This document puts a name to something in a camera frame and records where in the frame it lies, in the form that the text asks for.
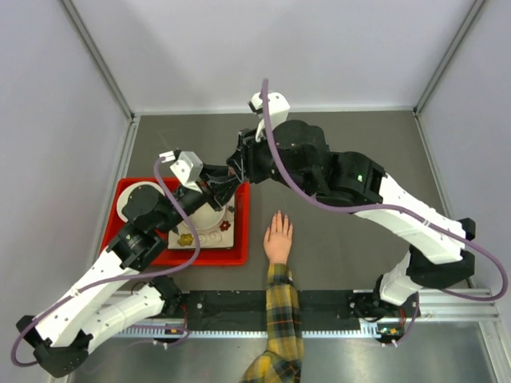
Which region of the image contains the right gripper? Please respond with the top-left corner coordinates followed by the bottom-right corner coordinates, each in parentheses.
top-left (226, 122), bottom-right (315, 200)

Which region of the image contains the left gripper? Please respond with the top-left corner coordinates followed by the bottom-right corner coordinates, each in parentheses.
top-left (156, 163), bottom-right (240, 235)

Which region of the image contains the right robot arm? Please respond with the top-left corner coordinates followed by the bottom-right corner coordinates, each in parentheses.
top-left (227, 120), bottom-right (475, 316)

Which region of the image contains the yellow plaid sleeve forearm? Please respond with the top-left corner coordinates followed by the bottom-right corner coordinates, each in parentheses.
top-left (240, 264), bottom-right (304, 382)

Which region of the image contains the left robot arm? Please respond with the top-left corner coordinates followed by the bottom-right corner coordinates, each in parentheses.
top-left (15, 160), bottom-right (245, 378)

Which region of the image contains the mannequin hand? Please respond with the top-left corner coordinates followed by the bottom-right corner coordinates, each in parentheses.
top-left (263, 211), bottom-right (294, 264)

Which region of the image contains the cream cup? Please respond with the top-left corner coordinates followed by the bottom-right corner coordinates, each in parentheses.
top-left (189, 203), bottom-right (225, 231)

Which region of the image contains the floral square plate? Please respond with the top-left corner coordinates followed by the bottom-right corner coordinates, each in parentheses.
top-left (168, 197), bottom-right (236, 251)

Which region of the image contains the red plastic tray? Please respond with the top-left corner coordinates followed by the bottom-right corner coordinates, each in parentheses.
top-left (101, 178), bottom-right (250, 267)

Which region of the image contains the white bowl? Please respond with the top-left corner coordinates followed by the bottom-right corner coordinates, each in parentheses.
top-left (116, 181), bottom-right (164, 223)

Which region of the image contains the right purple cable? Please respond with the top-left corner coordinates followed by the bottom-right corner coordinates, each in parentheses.
top-left (259, 77), bottom-right (511, 347)

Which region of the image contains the purple cable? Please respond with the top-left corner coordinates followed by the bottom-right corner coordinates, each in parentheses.
top-left (10, 156), bottom-right (201, 367)
top-left (259, 77), bottom-right (511, 347)

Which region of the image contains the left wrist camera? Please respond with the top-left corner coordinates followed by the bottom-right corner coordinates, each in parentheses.
top-left (159, 149), bottom-right (204, 192)

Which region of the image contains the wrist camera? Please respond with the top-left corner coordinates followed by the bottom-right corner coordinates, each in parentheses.
top-left (248, 92), bottom-right (291, 142)
top-left (159, 149), bottom-right (204, 192)

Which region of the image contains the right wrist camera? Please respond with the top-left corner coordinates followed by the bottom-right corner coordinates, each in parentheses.
top-left (248, 92), bottom-right (291, 142)

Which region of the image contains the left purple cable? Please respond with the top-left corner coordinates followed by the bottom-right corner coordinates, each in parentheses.
top-left (10, 156), bottom-right (201, 367)

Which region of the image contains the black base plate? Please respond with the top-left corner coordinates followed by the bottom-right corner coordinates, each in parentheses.
top-left (134, 289), bottom-right (421, 331)

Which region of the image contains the aluminium frame rail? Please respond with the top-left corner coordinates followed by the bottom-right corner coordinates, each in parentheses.
top-left (63, 287), bottom-right (501, 340)

